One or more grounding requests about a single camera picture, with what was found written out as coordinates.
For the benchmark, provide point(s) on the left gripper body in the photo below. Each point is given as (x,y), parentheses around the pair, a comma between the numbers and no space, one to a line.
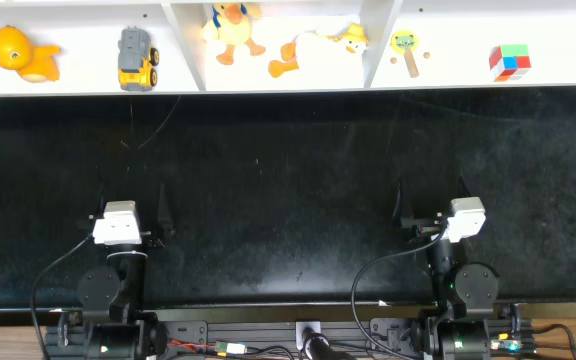
(158,237)

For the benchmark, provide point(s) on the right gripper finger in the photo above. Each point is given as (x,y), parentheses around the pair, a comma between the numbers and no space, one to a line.
(462,191)
(402,212)

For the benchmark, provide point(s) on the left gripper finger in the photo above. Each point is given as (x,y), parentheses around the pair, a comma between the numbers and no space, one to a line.
(165,220)
(102,197)

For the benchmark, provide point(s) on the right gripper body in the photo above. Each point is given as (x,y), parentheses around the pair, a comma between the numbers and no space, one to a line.
(423,225)

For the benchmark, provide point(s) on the many-coloured puzzle cube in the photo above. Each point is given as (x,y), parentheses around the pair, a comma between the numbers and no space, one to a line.
(510,62)

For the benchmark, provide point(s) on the grey and yellow toy truck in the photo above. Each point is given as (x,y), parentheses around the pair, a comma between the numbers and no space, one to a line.
(135,55)

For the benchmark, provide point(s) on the yellow rattle drum toy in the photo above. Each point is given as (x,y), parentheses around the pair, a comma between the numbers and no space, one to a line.
(404,42)

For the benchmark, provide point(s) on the orange dinosaur toy figure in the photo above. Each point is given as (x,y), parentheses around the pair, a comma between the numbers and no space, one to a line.
(13,50)

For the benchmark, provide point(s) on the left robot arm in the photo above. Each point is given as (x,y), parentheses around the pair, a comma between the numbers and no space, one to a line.
(100,290)

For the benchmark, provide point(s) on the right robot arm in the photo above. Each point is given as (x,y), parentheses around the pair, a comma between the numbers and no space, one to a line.
(475,287)

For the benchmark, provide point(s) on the white shelf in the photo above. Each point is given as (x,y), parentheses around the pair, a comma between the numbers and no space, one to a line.
(88,65)

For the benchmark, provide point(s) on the white plush duck with hat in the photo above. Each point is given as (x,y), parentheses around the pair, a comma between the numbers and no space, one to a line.
(323,52)

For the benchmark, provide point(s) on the yellow plush duck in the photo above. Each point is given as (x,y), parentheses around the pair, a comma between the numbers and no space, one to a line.
(233,32)

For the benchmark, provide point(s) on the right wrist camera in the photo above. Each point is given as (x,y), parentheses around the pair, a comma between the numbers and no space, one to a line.
(464,219)

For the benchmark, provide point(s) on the mounting rail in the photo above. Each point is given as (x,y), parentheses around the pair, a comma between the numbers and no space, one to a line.
(268,335)

